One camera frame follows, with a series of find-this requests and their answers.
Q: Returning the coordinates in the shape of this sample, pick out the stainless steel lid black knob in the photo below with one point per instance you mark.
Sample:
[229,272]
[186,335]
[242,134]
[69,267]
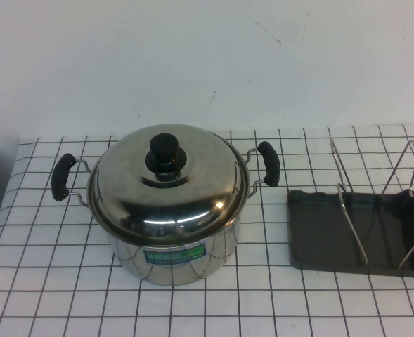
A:
[129,196]

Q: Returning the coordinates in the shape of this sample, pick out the white black grid tablecloth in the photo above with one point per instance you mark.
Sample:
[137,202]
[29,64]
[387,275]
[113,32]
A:
[52,298]

